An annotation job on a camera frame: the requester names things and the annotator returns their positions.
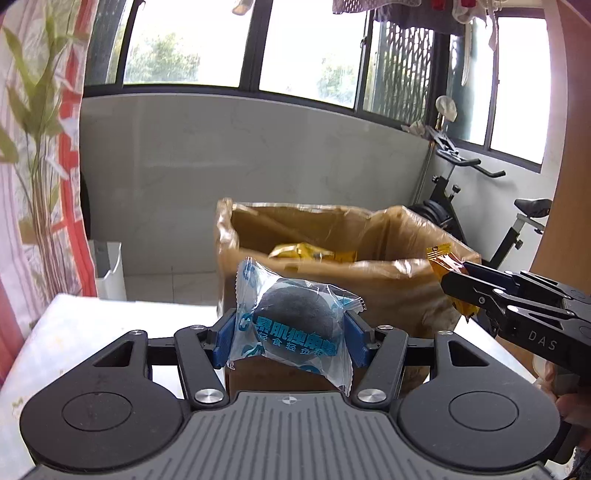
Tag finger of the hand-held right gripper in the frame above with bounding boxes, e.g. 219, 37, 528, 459
440, 272, 515, 334
462, 260, 575, 302

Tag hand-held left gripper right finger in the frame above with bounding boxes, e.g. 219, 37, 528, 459
344, 310, 486, 409

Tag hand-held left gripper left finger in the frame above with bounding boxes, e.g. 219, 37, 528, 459
92, 308, 238, 407

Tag orange snack packet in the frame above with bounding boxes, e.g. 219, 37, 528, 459
426, 244, 482, 320

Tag clear blue black bun packet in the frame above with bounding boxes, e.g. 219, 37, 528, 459
226, 257, 368, 398

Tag brown cardboard box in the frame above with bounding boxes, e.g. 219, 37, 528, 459
215, 198, 483, 394

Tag person's right hand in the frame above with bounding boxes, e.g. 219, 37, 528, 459
532, 356, 591, 428

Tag black exercise bike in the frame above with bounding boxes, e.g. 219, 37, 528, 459
402, 95, 554, 278

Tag yellow snack packet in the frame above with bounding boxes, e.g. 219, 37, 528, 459
269, 242, 358, 264

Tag white plastic bin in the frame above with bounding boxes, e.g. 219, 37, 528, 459
89, 240, 127, 303

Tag wooden door panel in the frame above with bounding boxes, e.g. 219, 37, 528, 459
529, 0, 591, 289

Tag red and white printed curtain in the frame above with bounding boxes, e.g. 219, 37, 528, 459
0, 0, 100, 384

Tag dark-framed window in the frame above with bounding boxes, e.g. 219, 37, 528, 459
83, 0, 552, 174

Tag hanging clothes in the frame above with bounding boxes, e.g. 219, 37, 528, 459
231, 0, 522, 51

